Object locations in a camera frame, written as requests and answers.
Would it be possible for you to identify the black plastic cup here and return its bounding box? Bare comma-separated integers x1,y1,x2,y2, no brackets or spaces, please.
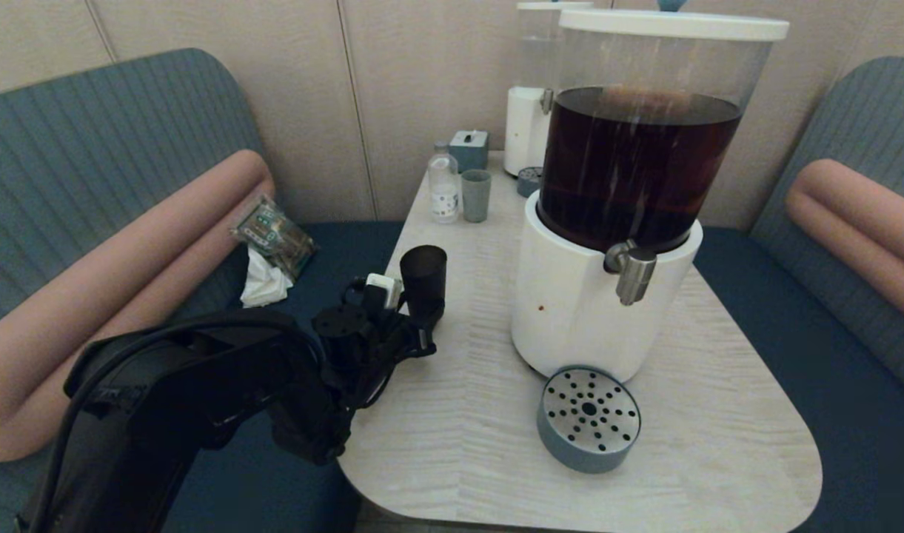
400,245,449,328

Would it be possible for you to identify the steel dispenser tap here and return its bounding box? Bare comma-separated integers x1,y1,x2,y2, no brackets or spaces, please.
604,240,657,306

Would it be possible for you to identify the grey-blue plastic cup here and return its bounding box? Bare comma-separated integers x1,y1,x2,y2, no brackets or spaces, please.
461,170,492,224

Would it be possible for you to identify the clear plastic bottle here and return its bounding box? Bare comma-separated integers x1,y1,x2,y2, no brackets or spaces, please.
429,141,462,224

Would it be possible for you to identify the white crumpled tissue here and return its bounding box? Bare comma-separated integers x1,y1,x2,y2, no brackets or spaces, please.
241,246,295,309

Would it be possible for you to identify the large tea beverage dispenser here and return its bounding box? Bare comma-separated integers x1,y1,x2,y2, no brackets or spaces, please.
511,31,769,384

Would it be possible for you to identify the green snack packet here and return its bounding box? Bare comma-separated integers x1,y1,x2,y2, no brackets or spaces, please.
232,194,319,281

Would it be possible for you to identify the blue-grey tissue box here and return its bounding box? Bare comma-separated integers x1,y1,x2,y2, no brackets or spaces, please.
449,130,490,173

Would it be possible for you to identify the large blue perforated drip tray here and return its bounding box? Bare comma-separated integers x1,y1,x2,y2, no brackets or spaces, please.
537,366,642,475

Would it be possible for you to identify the small empty beverage dispenser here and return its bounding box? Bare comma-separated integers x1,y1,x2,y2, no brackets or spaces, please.
503,11,571,178

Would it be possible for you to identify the pink cylindrical bolster cushion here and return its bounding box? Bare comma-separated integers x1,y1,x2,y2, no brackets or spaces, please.
783,158,904,329
0,150,277,462

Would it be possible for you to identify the small white dispenser lid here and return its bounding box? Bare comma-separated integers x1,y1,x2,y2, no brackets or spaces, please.
517,0,593,14

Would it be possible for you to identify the teal upholstered booth sofa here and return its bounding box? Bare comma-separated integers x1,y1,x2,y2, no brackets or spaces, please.
692,57,904,533
0,48,404,533

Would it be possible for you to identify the white dispenser lid blue knob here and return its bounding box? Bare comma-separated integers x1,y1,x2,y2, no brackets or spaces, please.
558,0,790,42

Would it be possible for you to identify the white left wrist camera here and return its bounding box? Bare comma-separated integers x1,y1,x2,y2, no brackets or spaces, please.
365,273,403,311

